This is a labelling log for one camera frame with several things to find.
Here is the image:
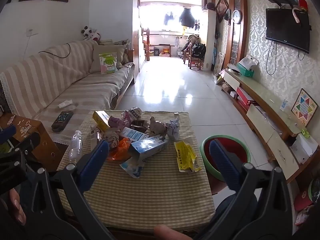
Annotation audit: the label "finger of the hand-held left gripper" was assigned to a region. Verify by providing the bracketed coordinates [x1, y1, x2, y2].
[0, 124, 42, 157]

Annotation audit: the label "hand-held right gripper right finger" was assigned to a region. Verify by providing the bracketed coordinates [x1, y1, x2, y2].
[200, 139, 293, 240]

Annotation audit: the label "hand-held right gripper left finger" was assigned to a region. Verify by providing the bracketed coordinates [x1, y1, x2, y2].
[26, 140, 118, 240]

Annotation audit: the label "red bin with green rim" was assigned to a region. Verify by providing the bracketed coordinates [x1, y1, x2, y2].
[201, 135, 251, 182]

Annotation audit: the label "clear plastic bottle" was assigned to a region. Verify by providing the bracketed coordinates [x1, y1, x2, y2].
[68, 130, 83, 164]

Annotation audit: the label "orange plastic wrapper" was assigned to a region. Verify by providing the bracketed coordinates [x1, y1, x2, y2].
[107, 138, 132, 161]

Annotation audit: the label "pink white wrapper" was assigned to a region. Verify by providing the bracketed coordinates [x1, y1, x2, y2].
[102, 127, 120, 148]

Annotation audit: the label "yellow wrapper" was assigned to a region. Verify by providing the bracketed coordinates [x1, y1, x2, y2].
[174, 140, 202, 173]

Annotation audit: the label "white blue plastic bag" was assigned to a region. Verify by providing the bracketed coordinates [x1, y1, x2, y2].
[119, 159, 145, 178]

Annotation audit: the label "yellow box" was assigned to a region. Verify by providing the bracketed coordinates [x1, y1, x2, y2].
[92, 110, 111, 132]

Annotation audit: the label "purple pink wrapper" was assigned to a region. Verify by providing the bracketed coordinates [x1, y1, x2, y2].
[109, 116, 129, 130]

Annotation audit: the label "white carton with blue print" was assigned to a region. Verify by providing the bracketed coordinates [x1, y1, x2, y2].
[121, 127, 150, 142]

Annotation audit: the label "blue silver carton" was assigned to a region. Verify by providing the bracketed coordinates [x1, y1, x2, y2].
[129, 134, 169, 164]

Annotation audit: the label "dark brown box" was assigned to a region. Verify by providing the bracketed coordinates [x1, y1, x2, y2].
[130, 120, 150, 133]

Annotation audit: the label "grey paper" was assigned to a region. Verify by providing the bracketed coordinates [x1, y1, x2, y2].
[166, 116, 181, 139]

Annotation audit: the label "black white patterned carton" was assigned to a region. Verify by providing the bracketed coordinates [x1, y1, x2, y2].
[125, 107, 142, 120]

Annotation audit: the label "brown paper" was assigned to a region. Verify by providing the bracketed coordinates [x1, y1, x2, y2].
[149, 116, 167, 137]

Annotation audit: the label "person's left hand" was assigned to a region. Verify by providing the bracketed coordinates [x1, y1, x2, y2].
[9, 187, 27, 225]

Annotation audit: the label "person's right hand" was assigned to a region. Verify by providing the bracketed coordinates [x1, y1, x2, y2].
[154, 224, 193, 240]

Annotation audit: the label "black flat device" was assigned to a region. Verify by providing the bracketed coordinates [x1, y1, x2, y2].
[51, 110, 74, 132]

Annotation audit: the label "checked yellow white tablecloth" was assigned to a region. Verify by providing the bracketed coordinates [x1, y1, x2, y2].
[57, 110, 216, 235]

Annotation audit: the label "red flat box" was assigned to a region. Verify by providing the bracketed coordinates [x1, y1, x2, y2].
[236, 87, 257, 105]

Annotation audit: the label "sofa with striped cover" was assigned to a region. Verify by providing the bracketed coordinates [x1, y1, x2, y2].
[0, 39, 135, 140]

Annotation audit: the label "long wooden television cabinet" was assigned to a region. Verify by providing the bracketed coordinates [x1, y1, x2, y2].
[221, 67, 310, 180]

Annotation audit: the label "white cardboard box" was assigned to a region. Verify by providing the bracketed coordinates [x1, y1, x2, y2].
[290, 132, 319, 164]

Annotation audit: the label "gold bag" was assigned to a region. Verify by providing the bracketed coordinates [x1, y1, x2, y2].
[213, 72, 225, 85]

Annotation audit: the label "red bag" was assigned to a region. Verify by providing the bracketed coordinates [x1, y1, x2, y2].
[293, 189, 313, 212]

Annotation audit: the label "green box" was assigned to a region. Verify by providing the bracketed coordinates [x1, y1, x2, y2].
[236, 62, 255, 77]

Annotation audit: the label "star pattern checkers board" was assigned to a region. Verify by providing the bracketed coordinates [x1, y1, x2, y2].
[291, 88, 318, 127]

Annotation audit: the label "green white package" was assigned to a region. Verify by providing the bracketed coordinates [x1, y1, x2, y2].
[99, 52, 118, 75]

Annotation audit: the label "beige floral board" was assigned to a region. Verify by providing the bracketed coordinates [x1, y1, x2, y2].
[214, 52, 227, 74]

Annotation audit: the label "beige pillow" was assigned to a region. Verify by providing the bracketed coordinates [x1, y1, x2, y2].
[89, 44, 127, 73]

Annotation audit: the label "white paper bag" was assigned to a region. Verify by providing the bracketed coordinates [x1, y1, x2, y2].
[239, 54, 259, 69]

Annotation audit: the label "wooden chair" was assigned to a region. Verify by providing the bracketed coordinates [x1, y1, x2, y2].
[189, 44, 204, 70]

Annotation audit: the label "wooden lattice partition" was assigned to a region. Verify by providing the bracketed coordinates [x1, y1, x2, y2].
[229, 0, 249, 69]

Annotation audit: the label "patterned pillow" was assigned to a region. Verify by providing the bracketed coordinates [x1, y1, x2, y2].
[115, 39, 130, 68]

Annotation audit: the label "black backpack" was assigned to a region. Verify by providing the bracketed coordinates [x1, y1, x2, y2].
[191, 43, 207, 57]

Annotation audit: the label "tall white cupboard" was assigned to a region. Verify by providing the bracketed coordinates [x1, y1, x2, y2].
[204, 10, 217, 70]

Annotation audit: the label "low wooden shelf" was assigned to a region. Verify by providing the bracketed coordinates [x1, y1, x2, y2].
[152, 44, 172, 57]

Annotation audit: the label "plush cow toy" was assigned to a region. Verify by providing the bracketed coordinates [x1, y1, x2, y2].
[80, 26, 101, 42]

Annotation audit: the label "black flat television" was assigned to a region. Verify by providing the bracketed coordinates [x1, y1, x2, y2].
[265, 8, 311, 53]

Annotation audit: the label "hanging dark jacket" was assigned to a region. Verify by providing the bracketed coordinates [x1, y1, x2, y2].
[179, 7, 196, 28]

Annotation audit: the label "diamond framed picture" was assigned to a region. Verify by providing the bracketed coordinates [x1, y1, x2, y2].
[215, 0, 230, 23]

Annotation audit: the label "hanging dark garment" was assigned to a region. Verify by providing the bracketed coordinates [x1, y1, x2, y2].
[164, 11, 175, 26]

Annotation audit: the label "pink headphones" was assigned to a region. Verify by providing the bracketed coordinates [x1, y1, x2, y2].
[292, 7, 308, 23]

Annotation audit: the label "turned wooden post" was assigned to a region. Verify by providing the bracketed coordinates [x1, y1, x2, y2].
[144, 27, 152, 62]

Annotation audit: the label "round wall clock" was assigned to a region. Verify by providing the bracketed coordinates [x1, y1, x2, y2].
[231, 9, 242, 25]

